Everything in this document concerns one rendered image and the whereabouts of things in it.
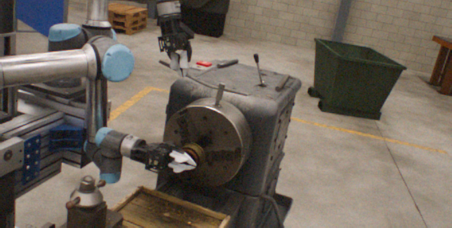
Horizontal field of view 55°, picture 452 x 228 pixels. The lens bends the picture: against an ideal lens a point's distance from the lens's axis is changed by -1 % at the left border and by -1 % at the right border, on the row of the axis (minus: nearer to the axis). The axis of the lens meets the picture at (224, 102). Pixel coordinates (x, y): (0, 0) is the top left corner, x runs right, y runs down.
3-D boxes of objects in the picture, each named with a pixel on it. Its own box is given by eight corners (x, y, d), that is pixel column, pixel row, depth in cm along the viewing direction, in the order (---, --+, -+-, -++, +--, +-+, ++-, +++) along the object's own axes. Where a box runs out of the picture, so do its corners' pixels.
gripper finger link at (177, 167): (188, 179, 139) (163, 171, 142) (196, 173, 145) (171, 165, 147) (190, 171, 138) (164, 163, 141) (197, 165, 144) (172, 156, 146)
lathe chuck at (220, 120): (165, 159, 176) (183, 87, 165) (236, 190, 168) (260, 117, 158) (155, 167, 167) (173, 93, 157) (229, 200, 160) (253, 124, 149)
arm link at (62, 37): (42, 54, 172) (43, 21, 168) (73, 54, 181) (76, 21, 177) (54, 62, 164) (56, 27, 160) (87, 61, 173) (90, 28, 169)
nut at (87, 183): (85, 182, 109) (86, 170, 108) (99, 187, 108) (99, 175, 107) (75, 189, 105) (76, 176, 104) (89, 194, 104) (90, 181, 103)
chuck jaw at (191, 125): (195, 139, 162) (180, 111, 161) (206, 134, 160) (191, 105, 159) (182, 149, 152) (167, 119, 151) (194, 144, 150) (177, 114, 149)
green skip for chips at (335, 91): (302, 89, 709) (314, 38, 683) (356, 97, 718) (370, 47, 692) (323, 117, 582) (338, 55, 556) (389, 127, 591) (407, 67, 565)
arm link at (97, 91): (74, 29, 147) (77, 157, 165) (85, 37, 139) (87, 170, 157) (106, 28, 154) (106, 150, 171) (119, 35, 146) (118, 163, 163)
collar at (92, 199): (83, 187, 112) (83, 177, 111) (109, 197, 110) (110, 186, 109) (62, 200, 105) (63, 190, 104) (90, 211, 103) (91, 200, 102)
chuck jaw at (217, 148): (212, 139, 160) (243, 143, 156) (212, 152, 161) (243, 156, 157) (200, 149, 149) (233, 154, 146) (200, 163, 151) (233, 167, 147)
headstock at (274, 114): (204, 124, 240) (216, 56, 228) (288, 148, 227) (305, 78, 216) (152, 163, 186) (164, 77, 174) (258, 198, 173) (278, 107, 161)
